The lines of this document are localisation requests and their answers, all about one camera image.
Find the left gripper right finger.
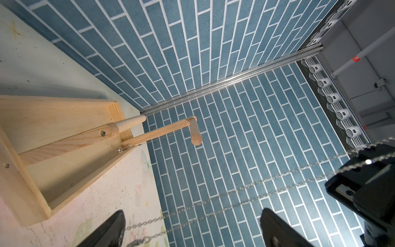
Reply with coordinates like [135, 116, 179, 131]
[260, 208, 313, 247]

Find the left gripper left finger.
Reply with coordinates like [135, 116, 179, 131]
[78, 210, 125, 247]

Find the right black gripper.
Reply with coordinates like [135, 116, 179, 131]
[325, 144, 395, 247]

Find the wooden jewelry display stand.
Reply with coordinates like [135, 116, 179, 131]
[1, 95, 202, 227]

